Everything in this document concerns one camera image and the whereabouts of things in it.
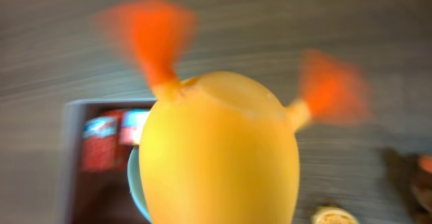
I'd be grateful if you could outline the red toy fire truck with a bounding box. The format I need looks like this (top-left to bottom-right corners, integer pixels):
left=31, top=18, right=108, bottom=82
left=81, top=110, right=123, bottom=172

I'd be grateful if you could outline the blue and orange duck toy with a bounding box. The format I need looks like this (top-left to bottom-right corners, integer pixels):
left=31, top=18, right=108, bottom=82
left=98, top=0, right=370, bottom=224

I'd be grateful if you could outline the colourful puzzle cube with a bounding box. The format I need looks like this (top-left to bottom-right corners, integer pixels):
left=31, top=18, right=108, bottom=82
left=119, top=109, right=150, bottom=146

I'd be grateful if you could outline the brown plush toy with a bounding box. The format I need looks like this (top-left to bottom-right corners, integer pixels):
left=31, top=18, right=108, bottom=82
left=382, top=148, right=431, bottom=224

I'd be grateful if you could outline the yellow round plastic toy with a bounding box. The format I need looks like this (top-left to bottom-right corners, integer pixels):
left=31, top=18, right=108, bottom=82
left=311, top=206, right=359, bottom=224

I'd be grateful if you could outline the white box with brown interior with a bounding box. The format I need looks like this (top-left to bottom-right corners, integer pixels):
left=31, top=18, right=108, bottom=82
left=57, top=99, right=155, bottom=224

